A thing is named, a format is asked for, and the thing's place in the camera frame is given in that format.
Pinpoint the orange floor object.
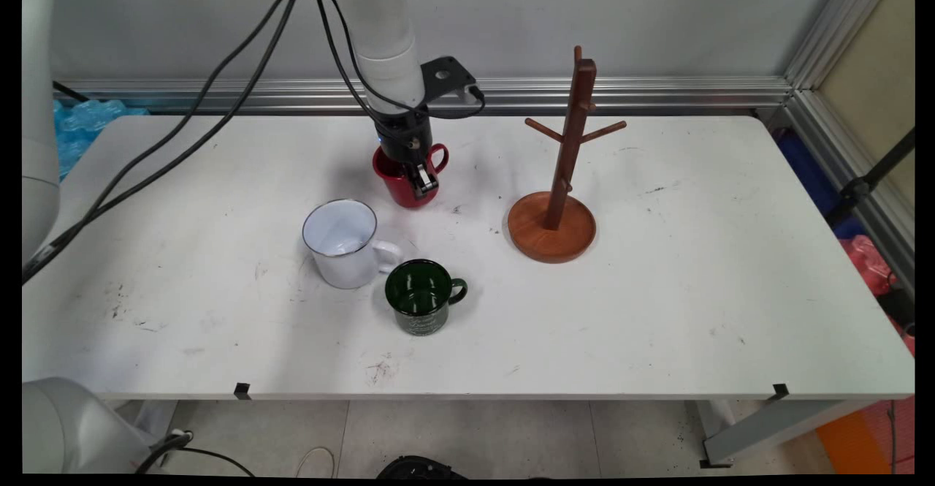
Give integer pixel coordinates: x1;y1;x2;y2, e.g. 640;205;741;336
814;409;896;476

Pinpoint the black camera cable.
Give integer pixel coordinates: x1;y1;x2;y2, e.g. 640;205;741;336
22;0;486;271

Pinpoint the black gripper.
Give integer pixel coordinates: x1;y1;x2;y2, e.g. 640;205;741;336
375;108;441;201

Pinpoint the blue box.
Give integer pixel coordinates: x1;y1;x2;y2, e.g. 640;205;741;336
776;132;864;242

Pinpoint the red enamel mug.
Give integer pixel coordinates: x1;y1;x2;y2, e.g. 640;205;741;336
372;143;450;209

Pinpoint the brown wooden mug tree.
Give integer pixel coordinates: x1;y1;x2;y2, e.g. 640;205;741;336
507;45;629;265

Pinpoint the black round floor object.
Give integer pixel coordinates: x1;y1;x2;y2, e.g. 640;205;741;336
376;455;468;479

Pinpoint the red floor mat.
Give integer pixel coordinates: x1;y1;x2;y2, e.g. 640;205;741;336
858;397;915;476

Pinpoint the black tripod pole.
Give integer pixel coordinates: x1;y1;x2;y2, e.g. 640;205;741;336
825;128;915;227

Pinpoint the red plastic bag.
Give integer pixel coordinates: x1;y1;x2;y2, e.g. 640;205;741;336
839;235;915;355

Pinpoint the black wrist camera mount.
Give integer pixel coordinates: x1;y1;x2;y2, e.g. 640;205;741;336
420;56;484;107

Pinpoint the aluminium corner frame profile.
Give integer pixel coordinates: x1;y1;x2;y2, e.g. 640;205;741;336
785;0;915;297

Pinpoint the white enamel mug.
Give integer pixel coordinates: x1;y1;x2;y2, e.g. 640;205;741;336
302;198;404;290

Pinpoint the long aluminium frame rail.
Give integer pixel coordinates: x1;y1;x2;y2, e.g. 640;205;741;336
53;77;793;115

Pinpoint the grey table leg with foot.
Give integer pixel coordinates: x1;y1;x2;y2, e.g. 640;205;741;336
694;398;877;469

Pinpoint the dark green enamel mug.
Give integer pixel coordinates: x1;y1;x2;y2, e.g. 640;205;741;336
384;259;469;338

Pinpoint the black floor cable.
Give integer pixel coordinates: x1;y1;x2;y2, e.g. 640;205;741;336
135;431;256;477

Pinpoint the blue bubble wrap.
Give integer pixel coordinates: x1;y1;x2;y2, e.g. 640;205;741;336
53;99;150;180

